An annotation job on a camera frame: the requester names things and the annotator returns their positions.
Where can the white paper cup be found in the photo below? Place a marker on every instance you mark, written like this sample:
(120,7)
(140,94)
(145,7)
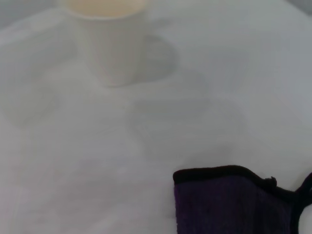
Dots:
(112,46)

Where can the purple rag with black trim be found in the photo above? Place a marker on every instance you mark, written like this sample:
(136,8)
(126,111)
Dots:
(219,207)

